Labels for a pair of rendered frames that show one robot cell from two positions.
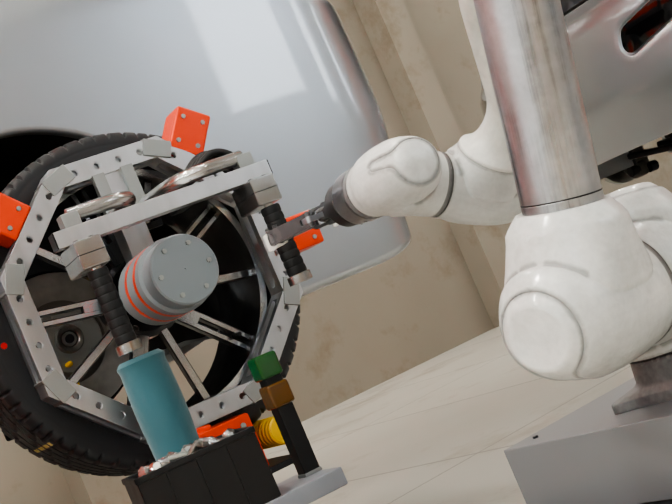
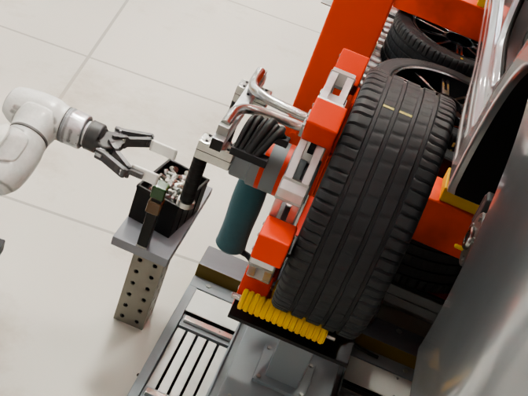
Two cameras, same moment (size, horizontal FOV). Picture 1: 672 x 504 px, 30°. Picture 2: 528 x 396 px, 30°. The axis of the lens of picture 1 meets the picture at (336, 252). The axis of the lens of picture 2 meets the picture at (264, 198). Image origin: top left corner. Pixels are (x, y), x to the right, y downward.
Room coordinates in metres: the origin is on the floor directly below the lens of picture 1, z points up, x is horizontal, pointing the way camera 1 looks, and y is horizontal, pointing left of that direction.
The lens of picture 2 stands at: (3.45, -1.54, 2.11)
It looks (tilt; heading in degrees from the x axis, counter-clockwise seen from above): 32 degrees down; 122
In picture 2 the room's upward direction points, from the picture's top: 21 degrees clockwise
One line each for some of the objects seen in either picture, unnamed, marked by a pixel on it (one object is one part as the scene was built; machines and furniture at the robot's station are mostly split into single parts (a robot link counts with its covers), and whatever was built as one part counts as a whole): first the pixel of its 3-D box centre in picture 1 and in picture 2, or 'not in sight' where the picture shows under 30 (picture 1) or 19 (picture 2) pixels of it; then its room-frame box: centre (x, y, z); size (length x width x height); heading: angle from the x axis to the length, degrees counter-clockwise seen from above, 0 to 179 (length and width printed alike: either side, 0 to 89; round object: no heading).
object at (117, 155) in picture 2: not in sight; (118, 157); (2.09, -0.05, 0.83); 0.11 x 0.01 x 0.04; 168
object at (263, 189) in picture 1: (256, 194); (216, 150); (2.25, 0.09, 0.93); 0.09 x 0.05 x 0.05; 29
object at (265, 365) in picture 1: (264, 366); (159, 190); (2.05, 0.18, 0.64); 0.04 x 0.04 x 0.04; 29
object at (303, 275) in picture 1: (284, 241); (193, 179); (2.23, 0.08, 0.83); 0.04 x 0.04 x 0.16
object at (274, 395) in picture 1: (276, 394); (155, 205); (2.05, 0.18, 0.59); 0.04 x 0.04 x 0.04; 29
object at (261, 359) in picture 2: not in sight; (294, 350); (2.50, 0.42, 0.32); 0.40 x 0.30 x 0.28; 119
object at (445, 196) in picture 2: not in sight; (464, 192); (2.49, 1.06, 0.70); 0.14 x 0.14 x 0.05; 29
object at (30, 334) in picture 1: (154, 288); (300, 177); (2.35, 0.34, 0.85); 0.54 x 0.07 x 0.54; 119
